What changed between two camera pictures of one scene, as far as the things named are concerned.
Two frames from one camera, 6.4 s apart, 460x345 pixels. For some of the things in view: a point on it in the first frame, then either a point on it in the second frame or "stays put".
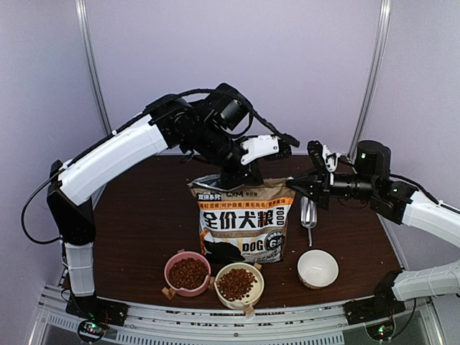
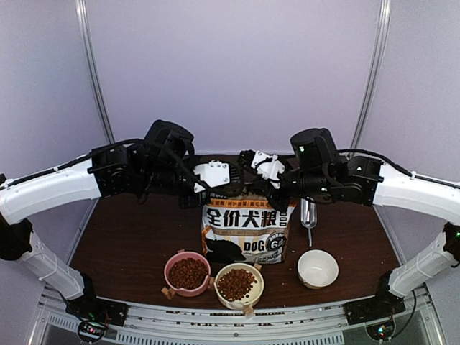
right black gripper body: [323, 193] → [281, 203]
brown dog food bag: [246, 225] stays put
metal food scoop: [308, 215] stays put
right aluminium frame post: [368, 98] stays put
